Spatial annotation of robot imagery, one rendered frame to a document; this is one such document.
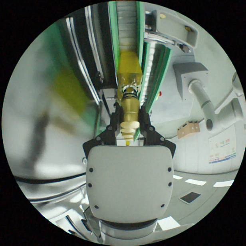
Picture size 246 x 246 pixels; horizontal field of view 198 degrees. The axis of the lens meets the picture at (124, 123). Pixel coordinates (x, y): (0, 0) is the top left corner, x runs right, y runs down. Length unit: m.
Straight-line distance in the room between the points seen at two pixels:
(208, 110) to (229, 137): 3.29
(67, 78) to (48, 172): 0.18
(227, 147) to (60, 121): 3.86
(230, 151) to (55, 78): 3.88
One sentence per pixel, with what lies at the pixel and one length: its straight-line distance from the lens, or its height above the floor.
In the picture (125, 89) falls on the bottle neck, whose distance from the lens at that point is 0.16.
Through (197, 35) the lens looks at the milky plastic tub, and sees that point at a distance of 0.52.
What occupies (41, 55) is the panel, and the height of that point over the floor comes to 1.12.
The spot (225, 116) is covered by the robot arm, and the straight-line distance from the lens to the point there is 0.39.
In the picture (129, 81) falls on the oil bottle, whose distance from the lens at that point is 0.16.
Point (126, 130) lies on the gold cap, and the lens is 0.19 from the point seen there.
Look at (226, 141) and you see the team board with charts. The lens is 3.76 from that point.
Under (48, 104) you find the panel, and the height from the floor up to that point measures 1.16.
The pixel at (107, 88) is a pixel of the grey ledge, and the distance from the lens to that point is 0.48.
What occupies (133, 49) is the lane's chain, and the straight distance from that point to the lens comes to 0.35.
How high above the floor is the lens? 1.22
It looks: 22 degrees down
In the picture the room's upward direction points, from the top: 178 degrees counter-clockwise
